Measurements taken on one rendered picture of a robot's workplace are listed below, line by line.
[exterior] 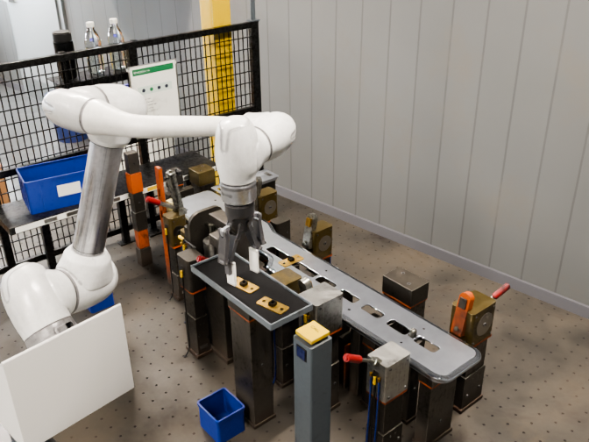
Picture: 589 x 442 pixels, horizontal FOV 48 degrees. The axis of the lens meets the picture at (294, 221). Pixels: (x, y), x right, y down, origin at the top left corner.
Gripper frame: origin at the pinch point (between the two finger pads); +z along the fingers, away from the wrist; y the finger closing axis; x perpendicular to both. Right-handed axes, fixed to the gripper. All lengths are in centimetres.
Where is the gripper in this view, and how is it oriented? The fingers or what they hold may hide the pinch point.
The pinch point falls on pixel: (243, 268)
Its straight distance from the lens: 176.7
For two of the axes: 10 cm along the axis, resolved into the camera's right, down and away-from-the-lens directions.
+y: -6.5, 3.6, -6.7
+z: 0.1, 8.9, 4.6
